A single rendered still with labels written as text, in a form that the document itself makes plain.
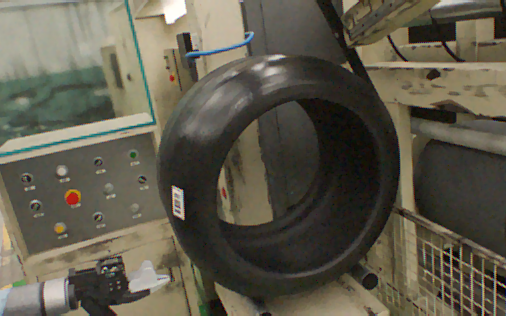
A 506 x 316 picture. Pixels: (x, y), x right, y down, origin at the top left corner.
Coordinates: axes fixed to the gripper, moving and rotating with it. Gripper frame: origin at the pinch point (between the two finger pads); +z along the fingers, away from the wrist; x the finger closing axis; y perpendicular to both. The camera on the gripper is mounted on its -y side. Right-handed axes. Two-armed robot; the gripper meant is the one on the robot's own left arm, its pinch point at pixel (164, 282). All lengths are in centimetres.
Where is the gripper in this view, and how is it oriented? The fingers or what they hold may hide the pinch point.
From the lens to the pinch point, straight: 102.1
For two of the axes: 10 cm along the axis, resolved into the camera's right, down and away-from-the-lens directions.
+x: -3.4, -2.2, 9.1
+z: 9.4, -1.2, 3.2
